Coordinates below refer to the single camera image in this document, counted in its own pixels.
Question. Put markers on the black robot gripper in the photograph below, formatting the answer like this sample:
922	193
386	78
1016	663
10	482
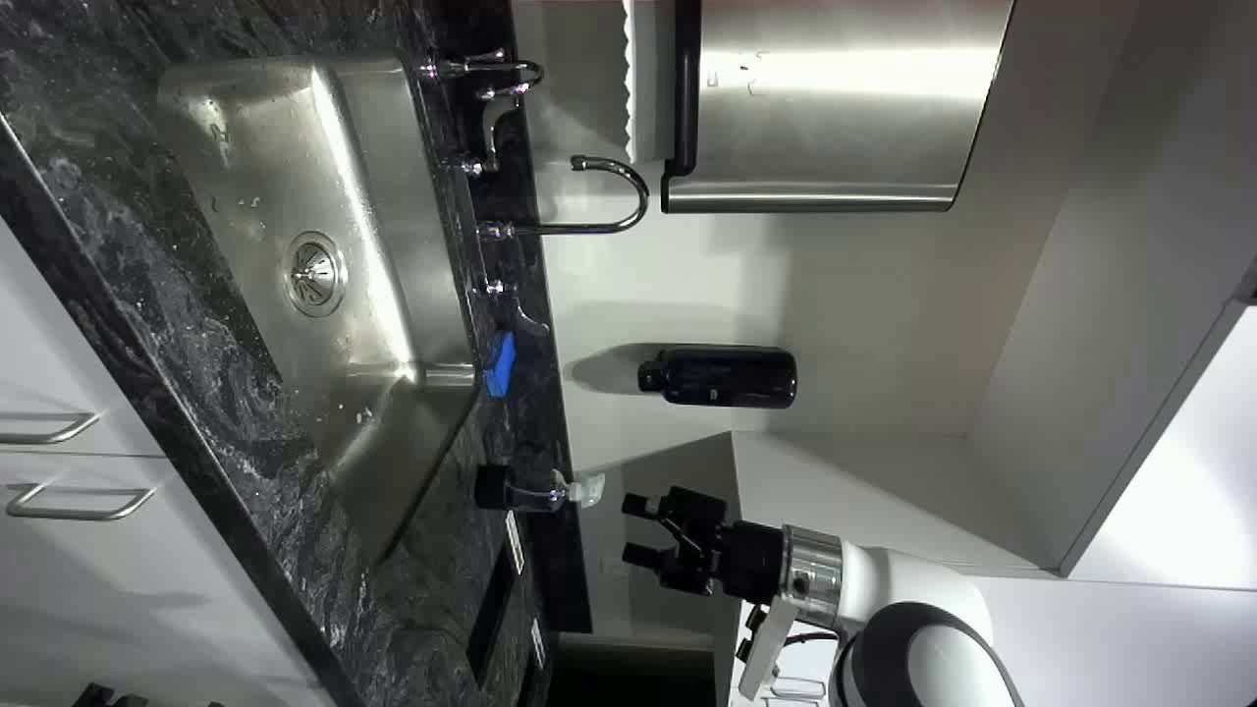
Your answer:
729	557

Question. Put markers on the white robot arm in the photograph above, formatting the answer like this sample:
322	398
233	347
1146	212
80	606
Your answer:
915	630

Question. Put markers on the small chrome side tap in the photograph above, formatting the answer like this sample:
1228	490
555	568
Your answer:
477	70

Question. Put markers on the clear bottle with dark cap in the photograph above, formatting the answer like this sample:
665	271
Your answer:
525	494

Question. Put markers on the blue cloth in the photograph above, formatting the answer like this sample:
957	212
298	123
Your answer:
500	364

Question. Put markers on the round metal sink drain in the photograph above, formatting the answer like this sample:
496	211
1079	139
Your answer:
315	271

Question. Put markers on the stainless steel towel dispenser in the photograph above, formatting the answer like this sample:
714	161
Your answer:
838	93

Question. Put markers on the stainless steel sink basin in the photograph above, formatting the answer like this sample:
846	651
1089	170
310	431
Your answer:
297	197

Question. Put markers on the white overhead cabinet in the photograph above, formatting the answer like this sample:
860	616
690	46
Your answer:
1113	329

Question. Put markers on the white cabinet drawers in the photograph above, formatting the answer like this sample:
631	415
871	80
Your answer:
119	603

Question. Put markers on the white cabinet door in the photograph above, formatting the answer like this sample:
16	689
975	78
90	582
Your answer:
51	338

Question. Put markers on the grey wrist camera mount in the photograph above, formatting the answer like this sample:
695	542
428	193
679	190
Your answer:
767	651

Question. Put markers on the black wall soap dispenser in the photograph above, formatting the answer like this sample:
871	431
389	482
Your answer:
721	376

